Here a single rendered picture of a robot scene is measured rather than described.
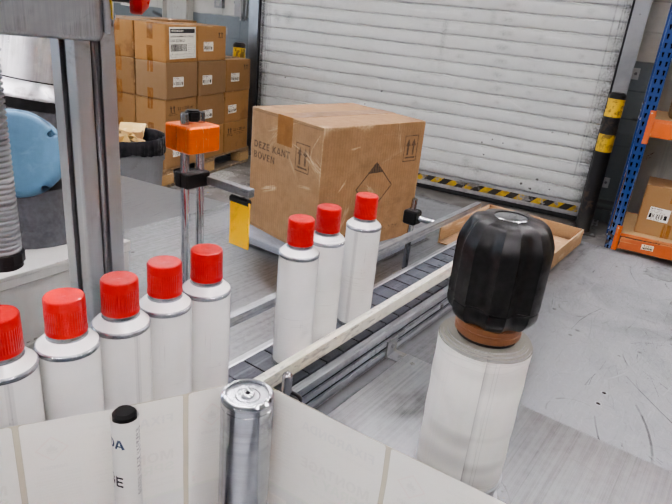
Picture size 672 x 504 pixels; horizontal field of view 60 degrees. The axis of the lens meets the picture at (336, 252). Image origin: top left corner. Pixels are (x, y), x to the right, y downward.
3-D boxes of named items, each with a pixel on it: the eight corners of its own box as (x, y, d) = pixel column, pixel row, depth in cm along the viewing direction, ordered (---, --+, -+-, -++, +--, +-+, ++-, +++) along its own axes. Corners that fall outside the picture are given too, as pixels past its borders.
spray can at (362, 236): (356, 331, 89) (372, 202, 81) (329, 319, 92) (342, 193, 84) (375, 320, 93) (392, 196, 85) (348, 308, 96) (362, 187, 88)
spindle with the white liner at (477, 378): (474, 541, 55) (547, 244, 43) (392, 492, 59) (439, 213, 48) (509, 488, 62) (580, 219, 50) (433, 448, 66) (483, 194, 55)
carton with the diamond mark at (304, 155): (313, 259, 121) (324, 127, 111) (247, 223, 137) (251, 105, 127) (409, 234, 140) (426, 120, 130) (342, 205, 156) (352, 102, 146)
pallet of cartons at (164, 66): (163, 190, 430) (160, 23, 387) (76, 169, 460) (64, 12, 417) (250, 161, 534) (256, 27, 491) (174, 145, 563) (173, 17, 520)
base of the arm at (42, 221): (12, 256, 86) (7, 189, 83) (-43, 233, 93) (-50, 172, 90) (100, 236, 99) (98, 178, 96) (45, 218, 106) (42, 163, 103)
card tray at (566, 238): (542, 276, 129) (546, 260, 128) (437, 242, 143) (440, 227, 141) (580, 243, 152) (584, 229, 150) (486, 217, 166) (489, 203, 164)
